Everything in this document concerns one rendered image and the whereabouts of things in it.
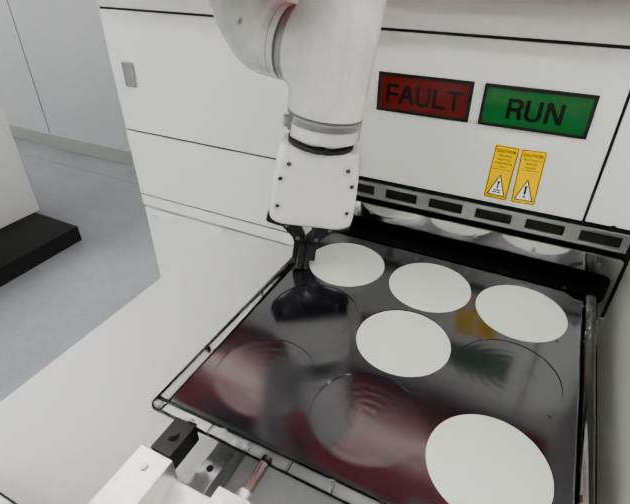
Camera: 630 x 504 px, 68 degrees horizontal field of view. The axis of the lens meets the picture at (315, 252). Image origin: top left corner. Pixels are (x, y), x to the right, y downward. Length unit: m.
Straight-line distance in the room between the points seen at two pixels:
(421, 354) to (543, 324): 0.15
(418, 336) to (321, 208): 0.18
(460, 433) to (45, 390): 0.47
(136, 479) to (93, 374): 0.24
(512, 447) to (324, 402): 0.17
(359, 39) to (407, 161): 0.23
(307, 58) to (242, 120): 0.29
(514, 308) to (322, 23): 0.38
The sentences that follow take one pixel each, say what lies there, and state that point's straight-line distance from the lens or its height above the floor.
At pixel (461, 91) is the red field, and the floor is 1.11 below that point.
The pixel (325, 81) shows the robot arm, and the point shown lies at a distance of 0.49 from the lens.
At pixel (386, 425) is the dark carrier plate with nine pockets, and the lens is 0.45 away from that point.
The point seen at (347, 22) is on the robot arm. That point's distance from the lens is 0.48.
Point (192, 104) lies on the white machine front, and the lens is 0.81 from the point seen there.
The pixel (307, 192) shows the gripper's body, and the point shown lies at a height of 1.02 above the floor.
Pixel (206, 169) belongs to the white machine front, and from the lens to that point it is 0.84.
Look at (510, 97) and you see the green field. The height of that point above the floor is 1.11.
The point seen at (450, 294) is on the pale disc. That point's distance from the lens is 0.60.
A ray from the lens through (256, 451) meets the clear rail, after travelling 0.43.
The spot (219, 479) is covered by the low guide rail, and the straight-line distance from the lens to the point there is 0.50.
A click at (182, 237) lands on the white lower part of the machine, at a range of 0.97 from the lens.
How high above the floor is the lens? 1.26
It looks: 34 degrees down
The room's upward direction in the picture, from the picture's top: straight up
